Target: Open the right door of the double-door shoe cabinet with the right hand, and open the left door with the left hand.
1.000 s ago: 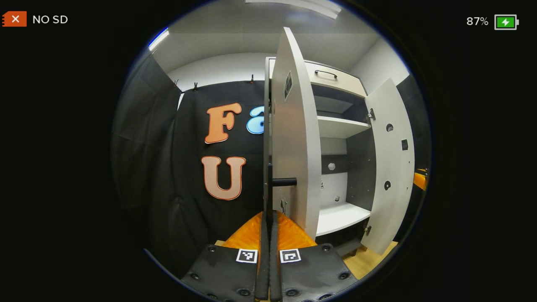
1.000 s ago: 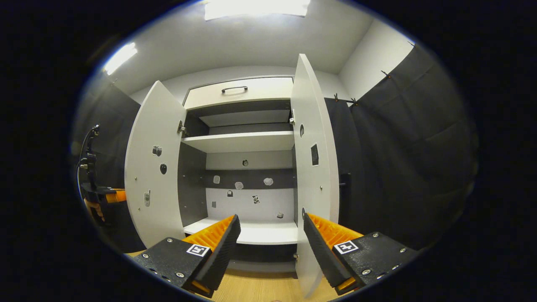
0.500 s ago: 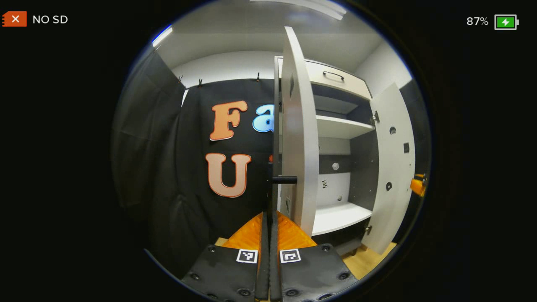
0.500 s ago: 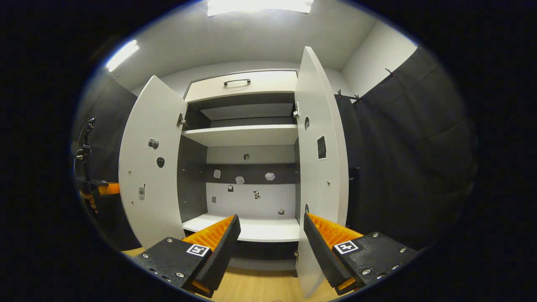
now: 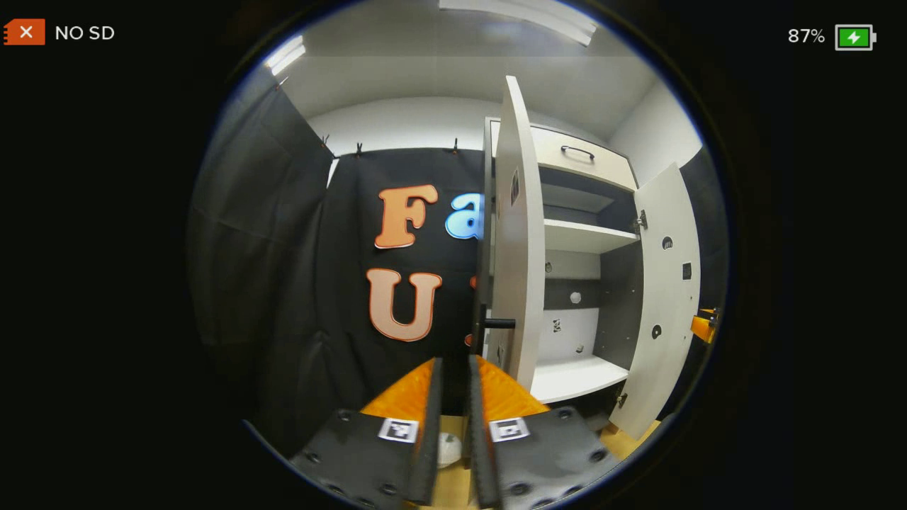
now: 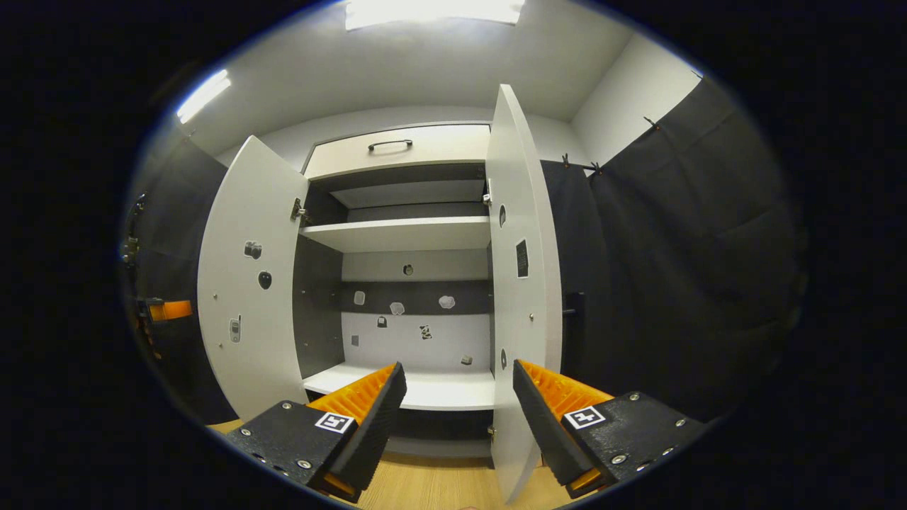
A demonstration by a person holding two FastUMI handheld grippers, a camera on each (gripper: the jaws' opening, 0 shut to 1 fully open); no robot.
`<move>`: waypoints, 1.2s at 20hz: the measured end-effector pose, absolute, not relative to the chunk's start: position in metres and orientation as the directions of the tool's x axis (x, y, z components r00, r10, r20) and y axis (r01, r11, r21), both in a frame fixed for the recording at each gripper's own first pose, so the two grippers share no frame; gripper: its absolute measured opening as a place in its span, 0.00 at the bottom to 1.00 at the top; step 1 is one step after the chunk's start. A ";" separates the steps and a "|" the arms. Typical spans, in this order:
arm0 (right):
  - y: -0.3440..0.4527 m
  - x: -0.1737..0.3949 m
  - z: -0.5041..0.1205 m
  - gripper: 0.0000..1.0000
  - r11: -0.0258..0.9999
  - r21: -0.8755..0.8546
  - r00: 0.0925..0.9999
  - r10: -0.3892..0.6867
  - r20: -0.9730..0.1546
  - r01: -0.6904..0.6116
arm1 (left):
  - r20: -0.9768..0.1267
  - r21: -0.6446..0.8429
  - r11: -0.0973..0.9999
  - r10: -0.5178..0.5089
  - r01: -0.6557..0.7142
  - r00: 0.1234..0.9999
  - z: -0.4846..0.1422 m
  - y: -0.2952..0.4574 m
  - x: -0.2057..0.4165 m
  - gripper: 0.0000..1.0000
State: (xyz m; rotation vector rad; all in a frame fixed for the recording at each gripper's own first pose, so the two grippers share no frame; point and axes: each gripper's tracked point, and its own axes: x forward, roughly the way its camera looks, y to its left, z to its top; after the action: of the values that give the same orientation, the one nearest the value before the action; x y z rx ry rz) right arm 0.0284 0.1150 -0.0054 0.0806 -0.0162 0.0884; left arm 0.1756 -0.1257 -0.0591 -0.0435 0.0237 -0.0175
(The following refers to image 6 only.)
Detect white cabinet shelf board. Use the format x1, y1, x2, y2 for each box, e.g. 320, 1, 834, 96
303, 363, 495, 412
300, 216, 492, 254

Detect wide ceiling light panel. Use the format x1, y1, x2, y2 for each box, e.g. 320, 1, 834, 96
345, 0, 525, 30

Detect long ceiling light strip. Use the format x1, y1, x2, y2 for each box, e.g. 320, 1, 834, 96
176, 69, 232, 125

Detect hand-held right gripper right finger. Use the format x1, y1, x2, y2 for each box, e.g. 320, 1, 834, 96
513, 359, 709, 500

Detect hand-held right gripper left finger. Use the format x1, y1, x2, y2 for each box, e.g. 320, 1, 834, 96
225, 363, 408, 504

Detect black door handle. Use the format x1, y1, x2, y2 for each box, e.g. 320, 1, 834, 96
562, 290, 586, 355

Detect white cabinet door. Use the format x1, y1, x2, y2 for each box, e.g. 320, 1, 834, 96
485, 84, 564, 505
197, 136, 310, 424

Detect black backdrop cloth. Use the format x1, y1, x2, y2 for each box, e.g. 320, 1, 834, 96
120, 74, 809, 426

